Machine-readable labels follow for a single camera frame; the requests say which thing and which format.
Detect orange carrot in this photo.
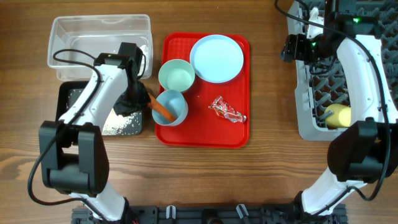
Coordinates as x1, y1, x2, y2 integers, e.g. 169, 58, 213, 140
147, 93, 176, 123

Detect white rice pile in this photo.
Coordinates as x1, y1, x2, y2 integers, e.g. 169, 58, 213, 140
102, 110, 142, 136

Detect light blue bowl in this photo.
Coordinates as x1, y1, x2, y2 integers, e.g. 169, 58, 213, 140
152, 90, 188, 126

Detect green bowl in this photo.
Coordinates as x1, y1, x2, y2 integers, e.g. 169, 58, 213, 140
158, 59, 196, 93

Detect light blue plate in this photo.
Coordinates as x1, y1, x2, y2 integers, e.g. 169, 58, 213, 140
190, 34, 244, 83

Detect yellow plastic cup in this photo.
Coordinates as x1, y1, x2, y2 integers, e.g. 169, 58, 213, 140
325, 104, 351, 128

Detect red candy wrapper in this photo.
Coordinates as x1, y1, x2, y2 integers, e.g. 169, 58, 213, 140
209, 95, 247, 123

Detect white paper napkin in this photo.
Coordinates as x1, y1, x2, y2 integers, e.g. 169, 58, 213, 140
139, 45, 149, 77

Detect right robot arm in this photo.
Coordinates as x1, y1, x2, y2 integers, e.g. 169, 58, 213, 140
277, 1, 397, 223

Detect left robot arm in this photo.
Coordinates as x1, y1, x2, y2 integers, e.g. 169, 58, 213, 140
27, 48, 150, 223

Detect black waste tray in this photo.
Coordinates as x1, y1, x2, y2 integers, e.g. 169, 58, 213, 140
55, 81, 144, 128

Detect grey dishwasher rack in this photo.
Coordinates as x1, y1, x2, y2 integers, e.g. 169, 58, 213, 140
295, 1, 397, 141

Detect red plastic tray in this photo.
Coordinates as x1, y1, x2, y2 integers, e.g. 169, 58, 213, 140
155, 34, 250, 149

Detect clear plastic bin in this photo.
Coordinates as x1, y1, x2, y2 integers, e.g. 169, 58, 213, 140
47, 14, 153, 82

